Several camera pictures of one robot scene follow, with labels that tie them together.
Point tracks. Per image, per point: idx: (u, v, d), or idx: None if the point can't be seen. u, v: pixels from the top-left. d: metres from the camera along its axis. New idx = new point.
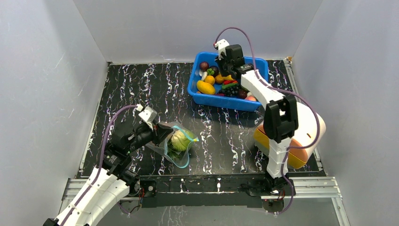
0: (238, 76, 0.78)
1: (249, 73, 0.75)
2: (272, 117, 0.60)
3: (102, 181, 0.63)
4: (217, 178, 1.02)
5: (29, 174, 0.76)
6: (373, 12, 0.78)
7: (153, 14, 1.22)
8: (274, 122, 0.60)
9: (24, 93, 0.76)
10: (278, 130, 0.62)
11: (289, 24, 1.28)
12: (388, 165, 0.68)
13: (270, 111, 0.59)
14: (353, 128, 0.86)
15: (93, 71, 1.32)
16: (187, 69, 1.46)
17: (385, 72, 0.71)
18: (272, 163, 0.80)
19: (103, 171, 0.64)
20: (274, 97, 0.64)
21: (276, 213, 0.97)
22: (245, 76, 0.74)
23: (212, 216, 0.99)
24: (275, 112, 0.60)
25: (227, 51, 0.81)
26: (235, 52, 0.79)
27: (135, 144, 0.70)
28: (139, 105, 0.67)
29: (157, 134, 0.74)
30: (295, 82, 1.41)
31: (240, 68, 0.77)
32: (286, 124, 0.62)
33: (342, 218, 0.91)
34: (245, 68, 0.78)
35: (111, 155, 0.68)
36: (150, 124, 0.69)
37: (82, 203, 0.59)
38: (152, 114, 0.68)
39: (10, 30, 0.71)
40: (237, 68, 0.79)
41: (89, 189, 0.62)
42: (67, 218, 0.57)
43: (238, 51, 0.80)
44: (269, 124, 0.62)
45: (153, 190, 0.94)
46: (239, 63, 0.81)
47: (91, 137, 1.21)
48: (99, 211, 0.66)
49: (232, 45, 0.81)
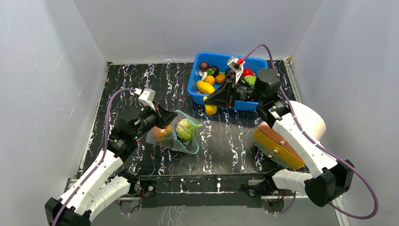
0: (268, 116, 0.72)
1: (286, 118, 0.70)
2: (325, 189, 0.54)
3: (109, 164, 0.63)
4: (217, 178, 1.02)
5: (29, 174, 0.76)
6: (373, 12, 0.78)
7: (153, 14, 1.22)
8: (326, 193, 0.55)
9: (24, 93, 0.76)
10: (328, 198, 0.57)
11: (289, 24, 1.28)
12: (388, 165, 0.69)
13: (325, 183, 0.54)
14: (353, 128, 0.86)
15: (93, 71, 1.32)
16: (187, 69, 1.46)
17: (385, 73, 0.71)
18: (285, 182, 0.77)
19: (110, 153, 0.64)
20: (325, 162, 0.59)
21: (276, 213, 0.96)
22: (282, 123, 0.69)
23: (212, 216, 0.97)
24: (331, 185, 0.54)
25: (262, 84, 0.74)
26: (271, 90, 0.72)
27: (142, 129, 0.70)
28: (138, 89, 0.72)
29: (161, 115, 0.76)
30: (295, 82, 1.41)
31: (272, 110, 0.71)
32: (337, 190, 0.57)
33: (342, 218, 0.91)
34: (278, 108, 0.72)
35: (118, 139, 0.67)
36: (151, 103, 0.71)
37: (88, 183, 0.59)
38: (150, 93, 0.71)
39: (10, 30, 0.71)
40: (268, 107, 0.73)
41: (96, 170, 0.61)
42: (71, 197, 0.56)
43: (275, 86, 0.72)
44: (319, 194, 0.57)
45: (153, 190, 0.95)
46: (271, 99, 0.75)
47: (91, 137, 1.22)
48: (101, 201, 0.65)
49: (269, 78, 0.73)
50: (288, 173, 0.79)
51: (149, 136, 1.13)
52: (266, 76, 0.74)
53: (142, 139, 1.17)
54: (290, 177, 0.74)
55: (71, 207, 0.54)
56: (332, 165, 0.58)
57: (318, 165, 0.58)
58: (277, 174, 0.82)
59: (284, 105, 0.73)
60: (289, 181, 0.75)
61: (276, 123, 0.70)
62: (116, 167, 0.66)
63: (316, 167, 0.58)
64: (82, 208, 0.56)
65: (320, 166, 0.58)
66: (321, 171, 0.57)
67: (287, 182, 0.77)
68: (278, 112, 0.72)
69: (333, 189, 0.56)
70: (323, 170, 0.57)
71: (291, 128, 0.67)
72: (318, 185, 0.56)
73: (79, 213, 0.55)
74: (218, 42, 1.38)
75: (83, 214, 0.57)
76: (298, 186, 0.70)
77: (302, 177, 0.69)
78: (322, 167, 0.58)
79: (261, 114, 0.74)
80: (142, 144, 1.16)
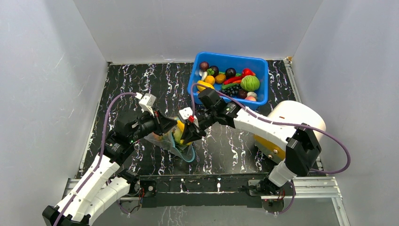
0: (227, 119, 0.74)
1: (240, 114, 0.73)
2: (297, 156, 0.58)
3: (105, 169, 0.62)
4: (217, 178, 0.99)
5: (29, 174, 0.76)
6: (374, 11, 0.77)
7: (153, 14, 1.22)
8: (301, 159, 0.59)
9: (25, 93, 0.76)
10: (307, 164, 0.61)
11: (289, 24, 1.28)
12: (388, 165, 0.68)
13: (294, 151, 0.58)
14: (353, 128, 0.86)
15: (93, 71, 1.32)
16: (187, 69, 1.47)
17: (385, 72, 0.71)
18: (279, 176, 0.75)
19: (106, 159, 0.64)
20: (286, 132, 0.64)
21: (276, 213, 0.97)
22: (238, 118, 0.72)
23: (212, 216, 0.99)
24: (299, 149, 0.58)
25: (203, 99, 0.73)
26: (213, 98, 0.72)
27: (139, 133, 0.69)
28: (139, 93, 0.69)
29: (160, 122, 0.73)
30: (295, 82, 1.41)
31: (227, 113, 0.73)
32: (311, 153, 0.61)
33: (342, 218, 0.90)
34: (232, 108, 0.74)
35: (114, 143, 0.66)
36: (150, 109, 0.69)
37: (83, 190, 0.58)
38: (151, 98, 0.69)
39: (10, 31, 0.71)
40: (223, 111, 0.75)
41: (91, 176, 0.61)
42: (68, 205, 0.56)
43: (214, 93, 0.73)
44: (298, 164, 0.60)
45: (153, 189, 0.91)
46: (221, 105, 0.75)
47: (91, 137, 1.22)
48: (100, 204, 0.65)
49: (205, 90, 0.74)
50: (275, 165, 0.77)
51: (147, 136, 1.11)
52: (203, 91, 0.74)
53: (142, 139, 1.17)
54: (279, 167, 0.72)
55: (68, 215, 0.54)
56: (293, 133, 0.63)
57: (282, 137, 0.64)
58: (270, 173, 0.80)
59: (234, 103, 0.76)
60: (280, 173, 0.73)
61: (235, 121, 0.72)
62: (114, 171, 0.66)
63: (282, 140, 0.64)
64: (79, 214, 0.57)
65: (283, 138, 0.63)
66: (285, 141, 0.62)
67: (279, 175, 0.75)
68: (233, 112, 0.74)
69: (305, 154, 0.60)
70: (287, 139, 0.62)
71: (248, 119, 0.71)
72: (291, 156, 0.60)
73: (77, 220, 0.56)
74: (218, 42, 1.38)
75: (81, 221, 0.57)
76: (287, 170, 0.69)
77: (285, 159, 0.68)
78: (285, 138, 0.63)
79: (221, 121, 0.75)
80: (142, 144, 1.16)
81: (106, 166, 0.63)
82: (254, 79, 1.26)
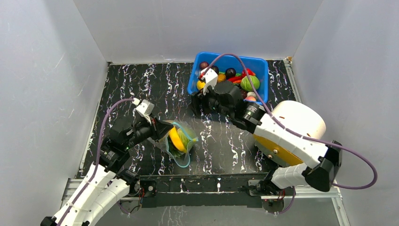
0: (247, 124, 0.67)
1: (265, 121, 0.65)
2: (329, 176, 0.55)
3: (100, 179, 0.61)
4: (217, 178, 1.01)
5: (29, 175, 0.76)
6: (374, 12, 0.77)
7: (153, 14, 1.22)
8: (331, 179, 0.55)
9: (25, 93, 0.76)
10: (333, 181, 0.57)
11: (290, 24, 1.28)
12: (388, 165, 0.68)
13: (326, 171, 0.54)
14: (353, 128, 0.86)
15: (93, 71, 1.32)
16: (187, 69, 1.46)
17: (385, 73, 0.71)
18: (286, 181, 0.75)
19: (100, 168, 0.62)
20: (318, 150, 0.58)
21: (276, 213, 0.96)
22: (263, 126, 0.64)
23: (212, 216, 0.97)
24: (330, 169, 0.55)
25: (223, 96, 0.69)
26: (235, 97, 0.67)
27: (134, 140, 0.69)
28: (136, 99, 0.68)
29: (156, 128, 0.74)
30: (295, 82, 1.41)
31: (247, 117, 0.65)
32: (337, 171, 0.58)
33: (342, 218, 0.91)
34: (252, 112, 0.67)
35: (109, 151, 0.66)
36: (147, 117, 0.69)
37: (80, 200, 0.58)
38: (149, 106, 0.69)
39: (10, 31, 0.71)
40: (242, 115, 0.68)
41: (87, 187, 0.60)
42: (65, 216, 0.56)
43: (236, 92, 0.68)
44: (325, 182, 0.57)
45: (153, 190, 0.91)
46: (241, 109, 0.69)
47: (91, 137, 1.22)
48: (100, 209, 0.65)
49: (227, 86, 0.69)
50: (284, 170, 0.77)
51: None
52: (223, 87, 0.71)
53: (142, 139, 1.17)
54: (288, 173, 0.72)
55: None
56: (325, 151, 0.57)
57: (313, 156, 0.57)
58: (275, 177, 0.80)
59: (257, 107, 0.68)
60: (288, 179, 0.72)
61: (258, 129, 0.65)
62: (109, 179, 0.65)
63: (313, 158, 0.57)
64: (77, 224, 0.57)
65: (316, 157, 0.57)
66: (317, 160, 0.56)
67: (287, 181, 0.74)
68: (254, 117, 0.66)
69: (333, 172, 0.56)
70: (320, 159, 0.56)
71: (274, 128, 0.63)
72: (320, 174, 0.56)
73: None
74: (218, 42, 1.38)
75: None
76: (297, 179, 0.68)
77: (298, 170, 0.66)
78: (317, 157, 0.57)
79: (238, 124, 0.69)
80: (142, 144, 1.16)
81: (100, 176, 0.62)
82: (254, 80, 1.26)
